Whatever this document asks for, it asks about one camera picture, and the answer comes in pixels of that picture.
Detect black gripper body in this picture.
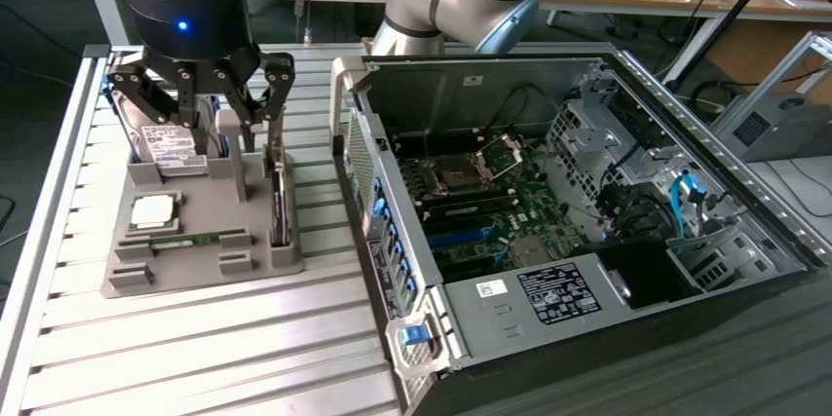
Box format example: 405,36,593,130
114,0,259,65

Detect silver CPU chip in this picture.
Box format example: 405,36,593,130
129,194,179,231

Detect grey power supply unit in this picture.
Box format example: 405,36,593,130
441,253,635,359

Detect green RAM stick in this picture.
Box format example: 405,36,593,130
147,233,223,247

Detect graphics card with metal bracket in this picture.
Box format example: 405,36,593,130
262,111,294,247

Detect blue disk caddy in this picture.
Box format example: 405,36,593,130
101,73,229,164

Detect blue disk wire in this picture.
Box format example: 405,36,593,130
666,170,707,242

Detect aluminium profile frame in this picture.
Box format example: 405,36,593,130
746,29,832,113

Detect black power cable bundle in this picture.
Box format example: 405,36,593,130
594,181,681,245

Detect grey chipset heatsink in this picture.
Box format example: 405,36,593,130
510,235,554,265

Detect low metal disk bay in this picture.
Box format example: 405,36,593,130
665,226,765,294

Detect grey plastic parts rack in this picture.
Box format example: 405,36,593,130
99,108,306,300

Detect metal socket cover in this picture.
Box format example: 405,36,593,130
471,132,527,179

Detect CPU socket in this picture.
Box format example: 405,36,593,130
419,155,487,197

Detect blue expansion slot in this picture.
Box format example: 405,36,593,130
426,226,498,249

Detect tall metal disk bay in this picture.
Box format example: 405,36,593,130
543,96,657,203

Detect open grey PC case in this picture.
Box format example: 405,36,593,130
329,43,823,416

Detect green motherboard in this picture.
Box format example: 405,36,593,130
395,131,590,284

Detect blue case latch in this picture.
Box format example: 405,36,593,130
395,323,431,348

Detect black stand pole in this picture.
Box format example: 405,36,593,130
661,0,798,92

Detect silver hard disk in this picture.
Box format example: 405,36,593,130
114,89,213,178

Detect grey computer tower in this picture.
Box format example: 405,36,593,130
710,92,832,164

